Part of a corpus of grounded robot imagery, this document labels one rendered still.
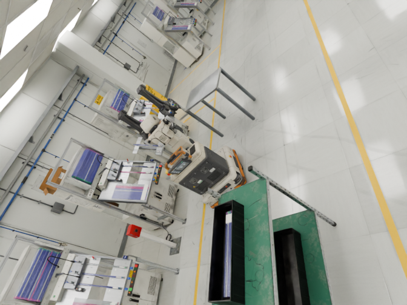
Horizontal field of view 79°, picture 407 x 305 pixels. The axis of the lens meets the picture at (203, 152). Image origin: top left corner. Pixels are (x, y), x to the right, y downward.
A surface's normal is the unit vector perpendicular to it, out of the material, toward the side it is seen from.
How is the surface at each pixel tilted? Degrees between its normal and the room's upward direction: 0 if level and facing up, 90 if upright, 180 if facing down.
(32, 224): 90
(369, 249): 0
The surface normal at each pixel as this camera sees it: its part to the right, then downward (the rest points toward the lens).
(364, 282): -0.74, -0.47
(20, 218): 0.66, -0.41
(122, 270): -0.03, -0.62
